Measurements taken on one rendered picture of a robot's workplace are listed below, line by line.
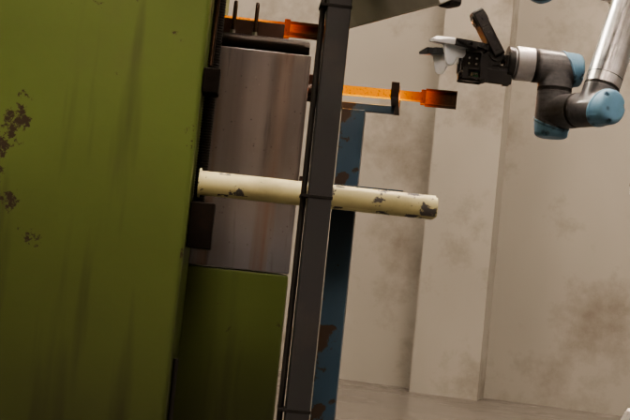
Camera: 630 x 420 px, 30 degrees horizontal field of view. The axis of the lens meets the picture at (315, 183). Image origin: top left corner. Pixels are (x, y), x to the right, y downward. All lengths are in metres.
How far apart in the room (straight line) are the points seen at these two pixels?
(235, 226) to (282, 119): 0.24
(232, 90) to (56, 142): 0.44
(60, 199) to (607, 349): 3.56
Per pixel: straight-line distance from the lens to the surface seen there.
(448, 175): 5.24
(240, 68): 2.40
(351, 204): 2.15
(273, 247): 2.36
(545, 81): 2.61
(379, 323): 5.46
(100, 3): 2.14
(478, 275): 5.18
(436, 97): 3.07
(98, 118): 2.11
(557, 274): 5.32
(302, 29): 2.57
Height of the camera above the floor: 0.48
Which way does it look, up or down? 4 degrees up
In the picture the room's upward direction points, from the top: 6 degrees clockwise
